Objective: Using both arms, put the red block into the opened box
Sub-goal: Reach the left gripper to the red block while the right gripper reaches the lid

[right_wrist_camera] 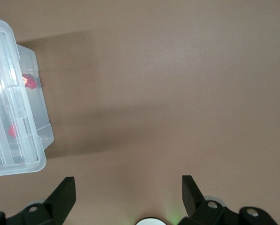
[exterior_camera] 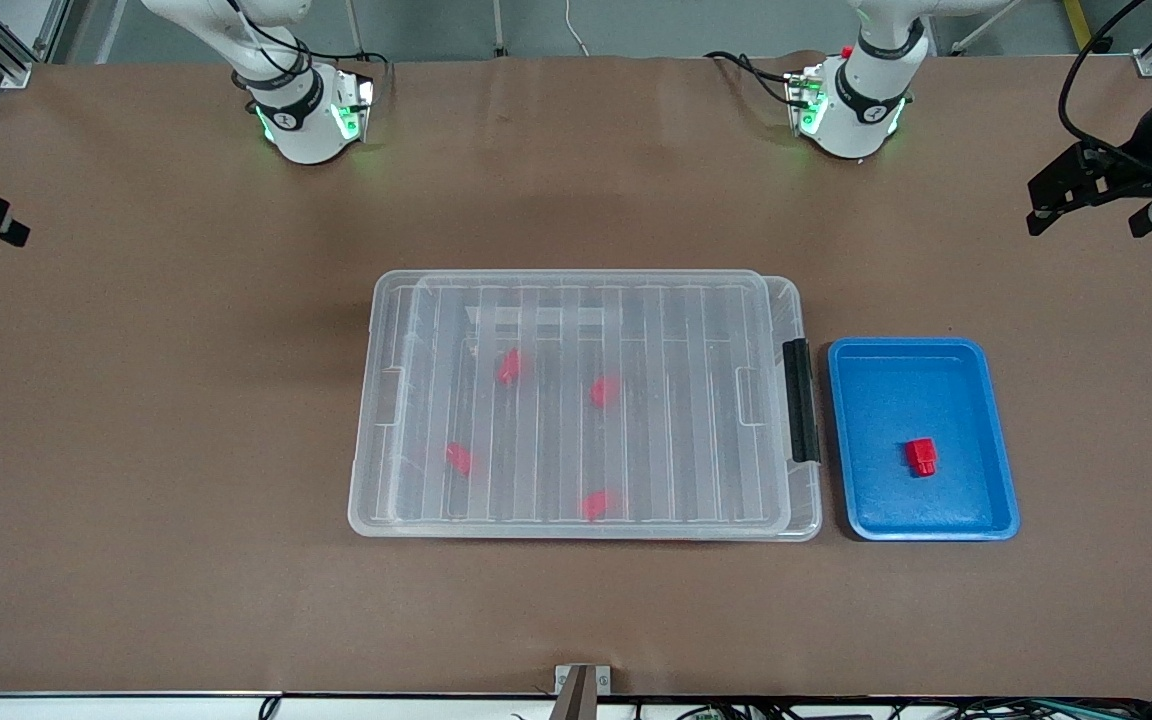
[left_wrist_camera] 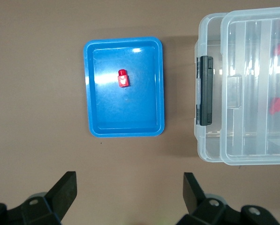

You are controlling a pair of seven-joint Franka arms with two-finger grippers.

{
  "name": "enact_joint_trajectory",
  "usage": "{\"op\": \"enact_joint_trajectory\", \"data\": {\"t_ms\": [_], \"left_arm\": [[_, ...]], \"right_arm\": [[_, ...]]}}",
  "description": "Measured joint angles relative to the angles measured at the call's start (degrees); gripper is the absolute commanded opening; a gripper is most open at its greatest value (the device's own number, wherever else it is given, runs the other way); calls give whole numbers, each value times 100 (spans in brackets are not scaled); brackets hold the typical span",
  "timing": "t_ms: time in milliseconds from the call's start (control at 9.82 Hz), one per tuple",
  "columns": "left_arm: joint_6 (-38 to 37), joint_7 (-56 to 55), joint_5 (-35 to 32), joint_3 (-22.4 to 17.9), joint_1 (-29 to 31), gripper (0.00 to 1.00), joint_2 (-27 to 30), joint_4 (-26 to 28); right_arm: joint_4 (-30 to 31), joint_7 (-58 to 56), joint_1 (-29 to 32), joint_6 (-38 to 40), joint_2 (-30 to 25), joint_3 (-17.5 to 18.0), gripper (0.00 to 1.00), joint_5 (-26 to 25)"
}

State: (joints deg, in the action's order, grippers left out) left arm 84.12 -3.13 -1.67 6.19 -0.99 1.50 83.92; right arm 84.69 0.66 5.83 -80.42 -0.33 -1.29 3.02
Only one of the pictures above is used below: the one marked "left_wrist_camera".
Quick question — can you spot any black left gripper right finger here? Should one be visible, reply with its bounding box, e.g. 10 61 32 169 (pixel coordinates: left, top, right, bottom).
174 172 280 225

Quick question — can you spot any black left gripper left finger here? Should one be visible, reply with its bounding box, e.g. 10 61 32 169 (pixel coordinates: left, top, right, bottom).
0 171 77 225

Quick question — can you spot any clear plastic box lid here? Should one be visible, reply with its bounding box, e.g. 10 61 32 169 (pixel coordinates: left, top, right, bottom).
219 6 280 166

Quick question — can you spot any clear plastic storage box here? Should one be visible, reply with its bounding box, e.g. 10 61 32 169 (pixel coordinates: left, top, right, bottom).
194 13 280 163

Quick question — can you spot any black box latch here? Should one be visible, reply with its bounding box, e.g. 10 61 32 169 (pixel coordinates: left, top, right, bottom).
196 55 214 127

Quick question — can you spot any blue plastic tray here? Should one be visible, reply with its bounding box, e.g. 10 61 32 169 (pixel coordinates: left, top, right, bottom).
83 36 166 138

